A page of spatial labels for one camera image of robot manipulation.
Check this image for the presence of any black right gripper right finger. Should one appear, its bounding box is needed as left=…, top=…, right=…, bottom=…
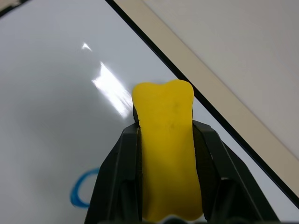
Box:
left=192, top=120, right=281, bottom=224

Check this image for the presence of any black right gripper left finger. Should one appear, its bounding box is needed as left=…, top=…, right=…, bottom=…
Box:
left=84, top=123, right=143, bottom=224

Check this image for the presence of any yellow whiteboard eraser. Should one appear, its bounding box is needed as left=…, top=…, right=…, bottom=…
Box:
left=131, top=79, right=203, bottom=222

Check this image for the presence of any black-framed whiteboard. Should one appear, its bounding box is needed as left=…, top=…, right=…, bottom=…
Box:
left=0, top=0, right=299, bottom=224

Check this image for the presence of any blue marker drawing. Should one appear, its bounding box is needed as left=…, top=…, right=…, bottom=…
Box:
left=71, top=168, right=100, bottom=207

